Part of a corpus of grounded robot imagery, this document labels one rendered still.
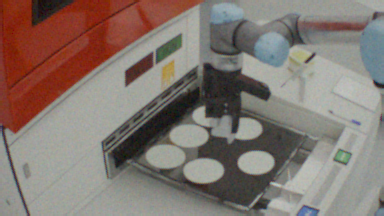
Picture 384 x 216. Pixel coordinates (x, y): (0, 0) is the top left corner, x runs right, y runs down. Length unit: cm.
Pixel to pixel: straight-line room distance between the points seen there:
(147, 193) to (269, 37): 58
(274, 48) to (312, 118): 50
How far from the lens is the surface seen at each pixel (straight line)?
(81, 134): 137
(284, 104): 166
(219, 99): 133
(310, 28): 123
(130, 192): 153
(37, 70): 109
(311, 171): 152
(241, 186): 143
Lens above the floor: 185
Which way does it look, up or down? 34 degrees down
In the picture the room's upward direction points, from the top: straight up
